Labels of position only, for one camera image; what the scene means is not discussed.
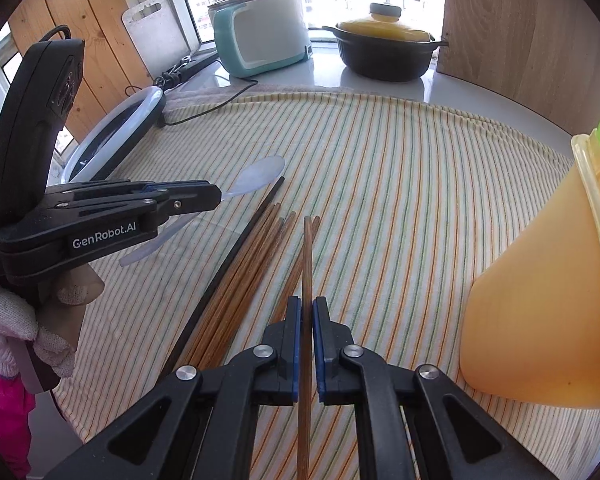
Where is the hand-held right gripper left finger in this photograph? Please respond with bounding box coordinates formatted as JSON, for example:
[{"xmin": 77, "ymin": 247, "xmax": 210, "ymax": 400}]
[{"xmin": 42, "ymin": 296, "xmax": 302, "ymax": 480}]

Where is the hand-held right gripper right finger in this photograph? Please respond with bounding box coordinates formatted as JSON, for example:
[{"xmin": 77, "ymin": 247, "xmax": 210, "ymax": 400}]
[{"xmin": 312, "ymin": 296, "xmax": 558, "ymax": 480}]

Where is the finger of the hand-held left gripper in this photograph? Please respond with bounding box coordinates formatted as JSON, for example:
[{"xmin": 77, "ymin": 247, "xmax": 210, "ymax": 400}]
[
  {"xmin": 47, "ymin": 178, "xmax": 208, "ymax": 197},
  {"xmin": 44, "ymin": 183, "xmax": 224, "ymax": 226}
]

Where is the translucent plastic spoon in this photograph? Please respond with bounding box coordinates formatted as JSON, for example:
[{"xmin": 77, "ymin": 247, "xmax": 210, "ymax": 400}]
[{"xmin": 119, "ymin": 155, "xmax": 287, "ymax": 267}]

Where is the brown wooden chopstick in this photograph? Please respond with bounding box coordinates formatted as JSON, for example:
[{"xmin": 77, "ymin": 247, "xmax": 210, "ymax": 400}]
[
  {"xmin": 212, "ymin": 211, "xmax": 297, "ymax": 363},
  {"xmin": 197, "ymin": 217, "xmax": 286, "ymax": 367},
  {"xmin": 182, "ymin": 203, "xmax": 282, "ymax": 363},
  {"xmin": 282, "ymin": 216, "xmax": 322, "ymax": 313},
  {"xmin": 296, "ymin": 216, "xmax": 315, "ymax": 480}
]

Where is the black chopstick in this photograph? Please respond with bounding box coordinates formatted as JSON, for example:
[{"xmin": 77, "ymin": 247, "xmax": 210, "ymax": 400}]
[{"xmin": 157, "ymin": 176, "xmax": 287, "ymax": 383}]

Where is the yellow plastic container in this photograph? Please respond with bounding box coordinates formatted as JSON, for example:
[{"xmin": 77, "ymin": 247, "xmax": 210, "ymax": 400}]
[{"xmin": 460, "ymin": 132, "xmax": 600, "ymax": 408}]

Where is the person's left forearm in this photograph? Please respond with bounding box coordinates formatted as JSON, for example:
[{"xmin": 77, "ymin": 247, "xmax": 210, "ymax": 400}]
[{"xmin": 0, "ymin": 360, "xmax": 37, "ymax": 480}]

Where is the person's left hand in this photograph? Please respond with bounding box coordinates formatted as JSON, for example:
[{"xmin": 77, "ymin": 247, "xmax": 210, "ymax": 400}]
[{"xmin": 0, "ymin": 262, "xmax": 106, "ymax": 393}]

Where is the orange wooden plank board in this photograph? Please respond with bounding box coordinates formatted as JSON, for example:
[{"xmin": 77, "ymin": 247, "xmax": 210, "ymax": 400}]
[{"xmin": 7, "ymin": 0, "xmax": 153, "ymax": 143}]

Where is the black power strip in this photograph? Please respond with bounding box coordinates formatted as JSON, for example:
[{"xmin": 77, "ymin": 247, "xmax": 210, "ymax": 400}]
[{"xmin": 152, "ymin": 52, "xmax": 221, "ymax": 92}]

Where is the white plastic cutting board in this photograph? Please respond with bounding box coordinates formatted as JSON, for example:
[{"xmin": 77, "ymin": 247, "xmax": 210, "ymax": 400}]
[{"xmin": 121, "ymin": 0, "xmax": 193, "ymax": 88}]

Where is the striped cloth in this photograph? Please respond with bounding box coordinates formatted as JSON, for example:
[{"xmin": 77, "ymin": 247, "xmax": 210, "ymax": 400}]
[{"xmin": 55, "ymin": 87, "xmax": 600, "ymax": 480}]

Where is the teal and white rice cooker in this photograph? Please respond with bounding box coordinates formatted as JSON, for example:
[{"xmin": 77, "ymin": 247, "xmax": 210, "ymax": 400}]
[{"xmin": 207, "ymin": 0, "xmax": 313, "ymax": 79}]

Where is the black pot with yellow lid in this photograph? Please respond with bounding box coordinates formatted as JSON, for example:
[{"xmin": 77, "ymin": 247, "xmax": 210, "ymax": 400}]
[{"xmin": 322, "ymin": 2, "xmax": 451, "ymax": 82}]

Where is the light wooden board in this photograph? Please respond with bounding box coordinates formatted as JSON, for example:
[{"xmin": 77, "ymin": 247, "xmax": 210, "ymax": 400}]
[{"xmin": 436, "ymin": 0, "xmax": 600, "ymax": 136}]

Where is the white ring light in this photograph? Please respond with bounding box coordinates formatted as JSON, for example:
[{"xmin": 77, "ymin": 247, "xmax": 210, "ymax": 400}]
[{"xmin": 60, "ymin": 85, "xmax": 168, "ymax": 186}]

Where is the black rice cooker cable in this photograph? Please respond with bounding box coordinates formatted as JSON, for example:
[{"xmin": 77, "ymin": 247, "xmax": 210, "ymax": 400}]
[{"xmin": 157, "ymin": 72, "xmax": 261, "ymax": 128}]

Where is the white window frame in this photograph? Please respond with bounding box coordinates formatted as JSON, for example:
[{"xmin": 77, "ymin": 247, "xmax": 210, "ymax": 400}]
[{"xmin": 115, "ymin": 0, "xmax": 448, "ymax": 56}]

